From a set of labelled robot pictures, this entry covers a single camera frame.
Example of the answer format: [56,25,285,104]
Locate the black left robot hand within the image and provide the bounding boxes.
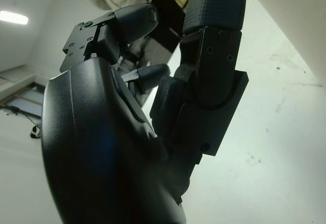
[40,0,250,224]

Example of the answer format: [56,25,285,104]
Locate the small black white device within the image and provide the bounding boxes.
[30,123,42,138]

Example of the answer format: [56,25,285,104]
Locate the wood framed panel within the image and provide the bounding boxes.
[0,80,46,118]

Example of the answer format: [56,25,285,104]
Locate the ceiling light panel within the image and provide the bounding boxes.
[0,10,29,25]

